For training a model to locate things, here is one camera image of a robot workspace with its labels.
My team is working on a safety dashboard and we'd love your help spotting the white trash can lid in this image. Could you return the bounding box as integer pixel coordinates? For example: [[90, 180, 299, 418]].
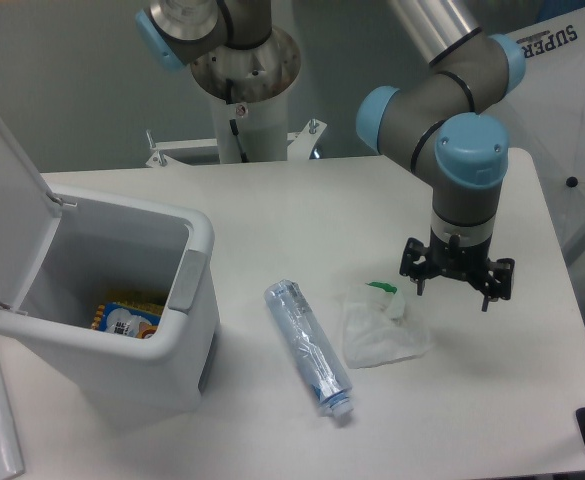
[[0, 118, 62, 308]]

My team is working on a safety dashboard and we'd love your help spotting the crushed clear plastic bottle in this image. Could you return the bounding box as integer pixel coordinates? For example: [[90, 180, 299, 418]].
[[264, 280, 353, 419]]

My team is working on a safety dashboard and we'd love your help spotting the white plastic bag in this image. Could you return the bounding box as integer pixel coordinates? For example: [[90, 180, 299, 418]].
[[343, 281, 433, 369]]

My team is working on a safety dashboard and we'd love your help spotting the blue yellow snack packet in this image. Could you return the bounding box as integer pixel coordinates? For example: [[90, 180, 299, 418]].
[[91, 289, 166, 339]]

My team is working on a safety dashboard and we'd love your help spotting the white trash can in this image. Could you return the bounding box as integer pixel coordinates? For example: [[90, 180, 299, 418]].
[[0, 187, 220, 421]]

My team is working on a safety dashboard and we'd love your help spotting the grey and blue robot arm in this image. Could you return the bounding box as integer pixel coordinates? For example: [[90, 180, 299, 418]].
[[135, 1, 526, 303]]

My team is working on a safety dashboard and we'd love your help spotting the white metal base bracket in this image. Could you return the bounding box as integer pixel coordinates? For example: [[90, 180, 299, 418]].
[[145, 118, 327, 168]]

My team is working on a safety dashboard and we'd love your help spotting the black cable on pedestal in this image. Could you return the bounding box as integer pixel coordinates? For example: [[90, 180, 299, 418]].
[[225, 78, 250, 164]]

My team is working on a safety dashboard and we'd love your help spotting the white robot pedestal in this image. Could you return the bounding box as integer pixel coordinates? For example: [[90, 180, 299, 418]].
[[190, 27, 301, 164]]

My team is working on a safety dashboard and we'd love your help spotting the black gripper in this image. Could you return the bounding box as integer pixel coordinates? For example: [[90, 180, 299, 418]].
[[399, 232, 515, 312]]

